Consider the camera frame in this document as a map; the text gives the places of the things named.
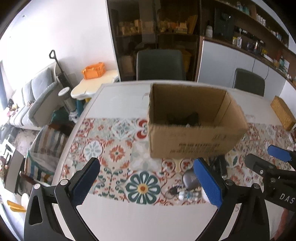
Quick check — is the patterned floral table runner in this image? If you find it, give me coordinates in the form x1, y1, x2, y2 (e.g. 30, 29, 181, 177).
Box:
61, 118, 292, 206

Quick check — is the dark green chair left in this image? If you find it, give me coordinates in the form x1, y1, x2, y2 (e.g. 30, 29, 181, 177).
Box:
137, 49, 186, 81

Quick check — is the dark glass display cabinet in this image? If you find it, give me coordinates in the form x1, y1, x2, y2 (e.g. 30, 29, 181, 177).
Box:
106, 1, 202, 81

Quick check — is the cream flower-shaped kids table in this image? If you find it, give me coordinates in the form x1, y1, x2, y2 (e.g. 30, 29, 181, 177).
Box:
71, 70, 118, 100

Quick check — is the striped fabric basket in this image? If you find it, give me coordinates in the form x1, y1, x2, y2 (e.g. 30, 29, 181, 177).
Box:
24, 126, 68, 185

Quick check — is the grey sofa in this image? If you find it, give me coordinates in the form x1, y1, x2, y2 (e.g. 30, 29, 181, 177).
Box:
9, 64, 62, 130

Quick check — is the woven wicker tissue box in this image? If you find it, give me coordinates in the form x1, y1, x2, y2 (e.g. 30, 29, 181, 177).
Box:
270, 96, 296, 131

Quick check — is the black charger in box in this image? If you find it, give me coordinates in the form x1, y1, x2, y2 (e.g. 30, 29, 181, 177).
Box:
166, 112, 201, 127

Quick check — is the black key fob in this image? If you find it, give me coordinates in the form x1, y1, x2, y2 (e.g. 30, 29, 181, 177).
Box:
168, 186, 179, 196

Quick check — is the white ceramic jar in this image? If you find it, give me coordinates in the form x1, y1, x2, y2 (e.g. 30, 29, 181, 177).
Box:
205, 25, 213, 38

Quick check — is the white sideboard cabinet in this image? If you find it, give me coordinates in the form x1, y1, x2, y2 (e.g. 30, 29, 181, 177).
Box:
197, 40, 288, 100

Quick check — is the white cylindrical air purifier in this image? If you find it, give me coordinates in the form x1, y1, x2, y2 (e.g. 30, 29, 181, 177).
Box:
58, 87, 79, 123

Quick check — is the pink deer night light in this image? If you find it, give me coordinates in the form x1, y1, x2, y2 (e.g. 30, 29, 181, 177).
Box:
201, 188, 210, 203

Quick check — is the orange plastic crate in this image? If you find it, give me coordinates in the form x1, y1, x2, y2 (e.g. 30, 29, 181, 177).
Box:
81, 62, 106, 80

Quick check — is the dark green chair right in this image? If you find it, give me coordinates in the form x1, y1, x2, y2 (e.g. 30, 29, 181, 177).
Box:
233, 68, 265, 96

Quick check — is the black upright vacuum cleaner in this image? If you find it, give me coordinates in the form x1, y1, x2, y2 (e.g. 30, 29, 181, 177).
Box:
49, 50, 71, 88

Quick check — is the brown cardboard box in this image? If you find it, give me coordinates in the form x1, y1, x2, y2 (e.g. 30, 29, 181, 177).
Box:
148, 83, 248, 159

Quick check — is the small clear plastic bottle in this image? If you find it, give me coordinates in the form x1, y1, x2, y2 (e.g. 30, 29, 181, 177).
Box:
178, 190, 199, 202

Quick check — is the dark green chair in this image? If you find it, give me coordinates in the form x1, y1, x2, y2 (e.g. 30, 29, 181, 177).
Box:
137, 49, 186, 81
233, 68, 265, 96

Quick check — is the glass kettle on shelf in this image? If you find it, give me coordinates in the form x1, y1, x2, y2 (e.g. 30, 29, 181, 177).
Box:
246, 41, 262, 54

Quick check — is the black power adapter with cable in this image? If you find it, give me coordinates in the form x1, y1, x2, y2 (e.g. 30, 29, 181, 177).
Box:
209, 155, 228, 180

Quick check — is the grey Sika rounded case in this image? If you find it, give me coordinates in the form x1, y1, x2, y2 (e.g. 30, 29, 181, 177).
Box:
182, 169, 200, 190

